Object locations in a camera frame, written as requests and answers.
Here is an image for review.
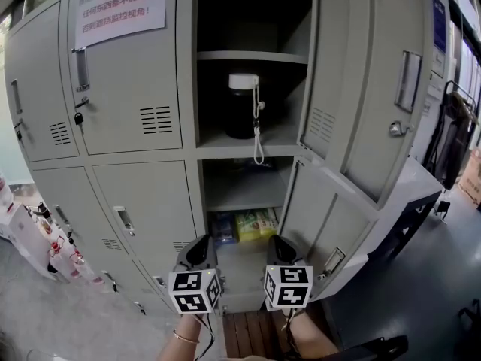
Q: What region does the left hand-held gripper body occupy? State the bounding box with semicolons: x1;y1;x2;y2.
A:
168;261;224;316

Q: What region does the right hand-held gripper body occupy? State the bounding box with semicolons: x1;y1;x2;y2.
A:
264;262;314;312

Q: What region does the black and white jar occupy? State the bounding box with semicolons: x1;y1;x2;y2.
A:
224;72;267;166

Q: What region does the grey metal locker cabinet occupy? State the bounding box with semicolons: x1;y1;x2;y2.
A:
3;0;433;315

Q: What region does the person's left forearm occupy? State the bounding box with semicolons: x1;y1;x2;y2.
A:
156;313;211;361

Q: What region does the person's right forearm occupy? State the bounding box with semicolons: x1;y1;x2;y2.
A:
287;308;340;361

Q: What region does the yellow green packet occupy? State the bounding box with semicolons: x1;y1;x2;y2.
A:
234;208;280;243

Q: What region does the wooden step platform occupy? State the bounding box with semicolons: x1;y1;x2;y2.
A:
221;299;331;361

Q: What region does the clear water jug red cap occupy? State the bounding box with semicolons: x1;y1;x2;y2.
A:
72;249;105;286
47;235;82;282

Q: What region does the grey table with black legs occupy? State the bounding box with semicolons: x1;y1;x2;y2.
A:
375;156;444;262

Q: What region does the cluster of small bottles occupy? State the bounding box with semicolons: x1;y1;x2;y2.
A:
29;200;56;236

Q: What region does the small black stand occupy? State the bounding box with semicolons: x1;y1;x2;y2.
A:
431;199;452;224

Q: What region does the black office chair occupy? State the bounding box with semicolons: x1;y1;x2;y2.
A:
456;299;481;356

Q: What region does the large water bottle red label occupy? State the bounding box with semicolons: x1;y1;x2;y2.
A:
0;170;14;209

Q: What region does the cardboard box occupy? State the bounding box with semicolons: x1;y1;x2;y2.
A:
458;152;481;211

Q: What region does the dark hanging jacket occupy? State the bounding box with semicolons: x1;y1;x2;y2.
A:
426;92;477;190

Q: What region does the white paper notice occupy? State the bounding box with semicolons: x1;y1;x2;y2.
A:
74;0;168;50

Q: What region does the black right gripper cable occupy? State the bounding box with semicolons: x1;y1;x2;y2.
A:
281;308;302;360

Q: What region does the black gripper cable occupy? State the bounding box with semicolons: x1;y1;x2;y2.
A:
281;308;302;360
193;312;216;361

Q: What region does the gold bracelet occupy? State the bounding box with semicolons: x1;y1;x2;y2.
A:
172;329;201;344

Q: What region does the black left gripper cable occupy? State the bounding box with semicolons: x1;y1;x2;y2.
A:
193;312;216;361

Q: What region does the white wall notice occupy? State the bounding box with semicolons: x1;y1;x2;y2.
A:
431;50;446;78

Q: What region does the blue wall poster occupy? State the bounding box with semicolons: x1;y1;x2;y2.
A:
431;0;448;51

